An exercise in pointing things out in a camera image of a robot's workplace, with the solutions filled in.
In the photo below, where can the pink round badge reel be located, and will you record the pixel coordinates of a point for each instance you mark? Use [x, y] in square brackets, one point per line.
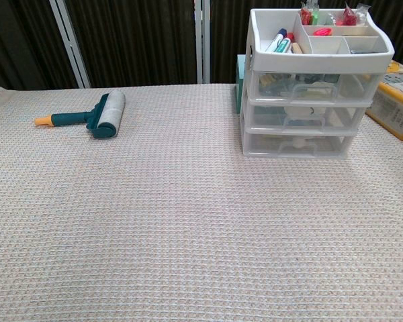
[323, 32]

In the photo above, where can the yellow cat print box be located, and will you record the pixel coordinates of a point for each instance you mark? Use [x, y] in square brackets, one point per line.
[396, 104]

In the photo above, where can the teal speaker packaging box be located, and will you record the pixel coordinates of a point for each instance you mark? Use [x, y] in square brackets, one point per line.
[240, 84]

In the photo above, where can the white plastic drawer organizer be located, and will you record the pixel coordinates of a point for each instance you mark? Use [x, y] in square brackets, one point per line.
[322, 62]

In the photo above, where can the red cap whiteboard marker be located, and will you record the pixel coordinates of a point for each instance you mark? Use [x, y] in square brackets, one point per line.
[283, 43]

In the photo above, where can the blue cap whiteboard marker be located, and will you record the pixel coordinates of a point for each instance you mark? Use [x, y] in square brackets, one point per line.
[278, 37]

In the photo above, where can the red and green clip packet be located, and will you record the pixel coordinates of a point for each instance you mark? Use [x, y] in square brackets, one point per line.
[309, 15]

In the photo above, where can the beige woven tablecloth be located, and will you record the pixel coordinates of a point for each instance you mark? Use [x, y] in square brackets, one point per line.
[154, 218]

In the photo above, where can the teal lint roller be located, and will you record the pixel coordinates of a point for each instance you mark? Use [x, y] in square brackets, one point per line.
[107, 110]

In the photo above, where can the clear plastic drawer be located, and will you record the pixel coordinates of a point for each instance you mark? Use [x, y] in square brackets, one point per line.
[332, 146]
[349, 117]
[356, 87]

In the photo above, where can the wooden stick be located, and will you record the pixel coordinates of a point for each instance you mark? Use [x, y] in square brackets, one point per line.
[297, 48]

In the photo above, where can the white screen frame post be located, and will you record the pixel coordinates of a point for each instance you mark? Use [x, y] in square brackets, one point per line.
[68, 40]
[202, 40]

